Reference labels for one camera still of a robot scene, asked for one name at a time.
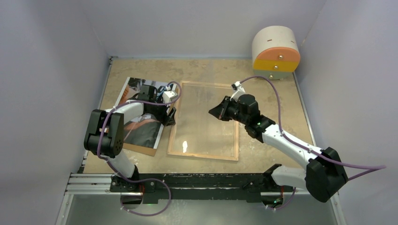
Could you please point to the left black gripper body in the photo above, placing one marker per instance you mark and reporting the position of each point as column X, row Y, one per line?
column 159, row 111

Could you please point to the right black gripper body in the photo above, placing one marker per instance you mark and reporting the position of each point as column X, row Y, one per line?
column 233, row 112

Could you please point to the printed photo sheet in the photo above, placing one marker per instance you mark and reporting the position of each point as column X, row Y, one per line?
column 141, row 89

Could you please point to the wooden picture frame with glass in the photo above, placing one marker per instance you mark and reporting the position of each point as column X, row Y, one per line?
column 198, row 134

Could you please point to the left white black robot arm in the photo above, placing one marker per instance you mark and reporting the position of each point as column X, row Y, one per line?
column 105, row 131

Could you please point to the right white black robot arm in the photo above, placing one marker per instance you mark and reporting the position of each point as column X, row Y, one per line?
column 321, row 172

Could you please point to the round mini drawer cabinet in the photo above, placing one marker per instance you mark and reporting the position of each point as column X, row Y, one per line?
column 275, row 54

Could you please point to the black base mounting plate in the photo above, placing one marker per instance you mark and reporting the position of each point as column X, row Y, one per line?
column 265, row 198

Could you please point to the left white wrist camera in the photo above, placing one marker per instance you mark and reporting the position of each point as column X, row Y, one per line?
column 169, row 96

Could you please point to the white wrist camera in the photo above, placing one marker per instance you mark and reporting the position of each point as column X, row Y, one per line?
column 238, row 90
column 169, row 96

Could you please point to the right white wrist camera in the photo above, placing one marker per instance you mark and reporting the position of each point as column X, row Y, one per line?
column 238, row 90

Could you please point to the aluminium rail bar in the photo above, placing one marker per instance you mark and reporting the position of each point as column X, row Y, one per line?
column 74, row 183

